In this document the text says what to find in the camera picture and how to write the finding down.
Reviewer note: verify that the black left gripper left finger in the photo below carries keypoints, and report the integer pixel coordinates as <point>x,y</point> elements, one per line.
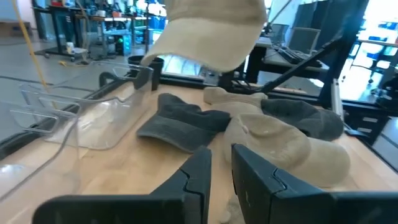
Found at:
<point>161,205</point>

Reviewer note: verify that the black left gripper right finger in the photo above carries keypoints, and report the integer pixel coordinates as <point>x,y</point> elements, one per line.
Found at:
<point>280,199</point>

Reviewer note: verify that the beige baseball cap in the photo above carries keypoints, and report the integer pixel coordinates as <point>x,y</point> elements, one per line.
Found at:
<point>280,146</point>
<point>227,98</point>
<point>211,40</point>

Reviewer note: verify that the dark grey baseball cap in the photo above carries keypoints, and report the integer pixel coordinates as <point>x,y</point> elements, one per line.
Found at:
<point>183,124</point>
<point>304,119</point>

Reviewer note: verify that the clear plastic bin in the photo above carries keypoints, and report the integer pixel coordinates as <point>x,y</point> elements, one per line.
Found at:
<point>37,124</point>
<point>105,118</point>

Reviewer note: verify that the black drawer unit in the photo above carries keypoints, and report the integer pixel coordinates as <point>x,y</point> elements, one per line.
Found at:
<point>365,123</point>

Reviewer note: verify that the silver aluminium bar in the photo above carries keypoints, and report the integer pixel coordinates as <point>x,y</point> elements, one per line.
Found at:
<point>336,99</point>

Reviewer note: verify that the black plant pot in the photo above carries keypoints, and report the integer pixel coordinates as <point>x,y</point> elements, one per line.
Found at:
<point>157,71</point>

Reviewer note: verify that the black desk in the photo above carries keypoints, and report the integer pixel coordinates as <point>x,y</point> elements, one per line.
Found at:
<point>270,59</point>

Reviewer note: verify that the black keyboard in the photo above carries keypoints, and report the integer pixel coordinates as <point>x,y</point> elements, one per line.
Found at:
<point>292,56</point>

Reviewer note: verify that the grey laptop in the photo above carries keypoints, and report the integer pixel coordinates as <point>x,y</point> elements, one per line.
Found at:
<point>303,39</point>

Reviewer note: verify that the grey waste bin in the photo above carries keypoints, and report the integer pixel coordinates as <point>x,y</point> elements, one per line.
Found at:
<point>279,33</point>

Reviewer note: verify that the white cup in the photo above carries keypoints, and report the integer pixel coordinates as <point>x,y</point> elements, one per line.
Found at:
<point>70,47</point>

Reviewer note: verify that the dark grey cabinet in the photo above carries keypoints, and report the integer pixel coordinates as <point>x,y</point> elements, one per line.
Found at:
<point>311,14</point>

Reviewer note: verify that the black workbench with shelves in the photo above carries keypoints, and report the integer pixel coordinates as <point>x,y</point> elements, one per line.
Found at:
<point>71,21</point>

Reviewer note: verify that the brown cardboard box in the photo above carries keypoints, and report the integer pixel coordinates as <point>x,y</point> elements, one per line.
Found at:
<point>14,28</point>

